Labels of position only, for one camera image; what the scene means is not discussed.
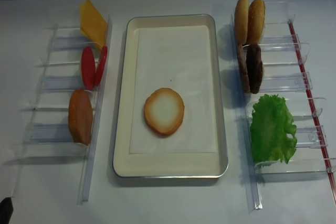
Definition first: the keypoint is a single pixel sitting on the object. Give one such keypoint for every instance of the left brown meat patty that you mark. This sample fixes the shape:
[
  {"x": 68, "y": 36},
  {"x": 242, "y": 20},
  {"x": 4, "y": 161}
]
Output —
[{"x": 242, "y": 68}]

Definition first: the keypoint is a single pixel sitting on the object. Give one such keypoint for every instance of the green lettuce leaf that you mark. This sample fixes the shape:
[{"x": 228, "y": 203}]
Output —
[{"x": 272, "y": 131}]

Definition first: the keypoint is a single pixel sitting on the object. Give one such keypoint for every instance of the toasted bottom bun slice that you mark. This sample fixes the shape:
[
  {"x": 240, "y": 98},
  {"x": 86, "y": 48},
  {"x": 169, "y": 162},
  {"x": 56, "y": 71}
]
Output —
[{"x": 164, "y": 111}]

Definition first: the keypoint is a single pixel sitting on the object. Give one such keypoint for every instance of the clear acrylic right rack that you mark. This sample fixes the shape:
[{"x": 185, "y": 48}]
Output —
[{"x": 284, "y": 75}]

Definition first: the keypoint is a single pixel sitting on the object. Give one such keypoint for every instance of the white paper liner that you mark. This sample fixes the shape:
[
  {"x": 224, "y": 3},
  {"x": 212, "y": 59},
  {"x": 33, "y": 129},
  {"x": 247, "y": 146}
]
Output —
[{"x": 178, "y": 58}]

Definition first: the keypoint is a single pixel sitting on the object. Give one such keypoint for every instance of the black object at corner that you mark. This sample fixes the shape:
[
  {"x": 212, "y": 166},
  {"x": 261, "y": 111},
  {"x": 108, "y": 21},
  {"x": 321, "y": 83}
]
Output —
[{"x": 6, "y": 210}]

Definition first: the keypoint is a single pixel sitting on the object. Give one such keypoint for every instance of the left red tomato slice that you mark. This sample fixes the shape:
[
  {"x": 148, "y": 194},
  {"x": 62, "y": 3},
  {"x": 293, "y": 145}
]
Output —
[{"x": 87, "y": 68}]

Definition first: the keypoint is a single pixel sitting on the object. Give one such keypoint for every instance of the tan bun slice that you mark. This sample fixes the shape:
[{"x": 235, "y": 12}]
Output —
[
  {"x": 241, "y": 21},
  {"x": 256, "y": 19}
]

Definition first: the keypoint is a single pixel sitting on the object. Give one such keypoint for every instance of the right red tomato slice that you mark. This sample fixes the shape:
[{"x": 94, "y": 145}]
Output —
[{"x": 101, "y": 65}]

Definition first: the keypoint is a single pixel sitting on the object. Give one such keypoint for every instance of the yellow cheese slice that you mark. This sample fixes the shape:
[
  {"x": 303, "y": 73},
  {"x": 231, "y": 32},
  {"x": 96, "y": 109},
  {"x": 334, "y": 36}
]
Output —
[{"x": 92, "y": 24}]

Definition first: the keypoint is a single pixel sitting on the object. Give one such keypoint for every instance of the left tan bun slice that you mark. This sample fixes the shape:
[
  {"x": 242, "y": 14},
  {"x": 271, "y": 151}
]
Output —
[{"x": 241, "y": 21}]

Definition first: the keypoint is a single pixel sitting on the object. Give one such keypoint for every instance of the right tan bun slice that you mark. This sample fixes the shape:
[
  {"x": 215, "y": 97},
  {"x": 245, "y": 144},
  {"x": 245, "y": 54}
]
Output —
[{"x": 256, "y": 19}]

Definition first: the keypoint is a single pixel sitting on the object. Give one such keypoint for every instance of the right dark meat patty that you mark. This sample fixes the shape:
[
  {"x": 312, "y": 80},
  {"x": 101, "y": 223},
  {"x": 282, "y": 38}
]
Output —
[{"x": 254, "y": 66}]

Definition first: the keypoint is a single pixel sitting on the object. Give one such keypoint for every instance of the white metal tray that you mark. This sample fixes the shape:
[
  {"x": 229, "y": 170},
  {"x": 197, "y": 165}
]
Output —
[{"x": 166, "y": 165}]

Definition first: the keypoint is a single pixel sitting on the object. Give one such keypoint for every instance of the clear acrylic left rack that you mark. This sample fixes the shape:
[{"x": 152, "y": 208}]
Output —
[{"x": 47, "y": 137}]

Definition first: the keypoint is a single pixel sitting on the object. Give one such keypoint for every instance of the clear acrylic rack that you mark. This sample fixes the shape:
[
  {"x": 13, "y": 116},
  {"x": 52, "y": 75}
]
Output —
[
  {"x": 47, "y": 137},
  {"x": 284, "y": 75}
]

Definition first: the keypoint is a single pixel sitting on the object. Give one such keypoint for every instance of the red tomato slice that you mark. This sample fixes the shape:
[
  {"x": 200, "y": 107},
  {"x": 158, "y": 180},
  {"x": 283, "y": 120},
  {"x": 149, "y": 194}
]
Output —
[
  {"x": 101, "y": 65},
  {"x": 87, "y": 68}
]

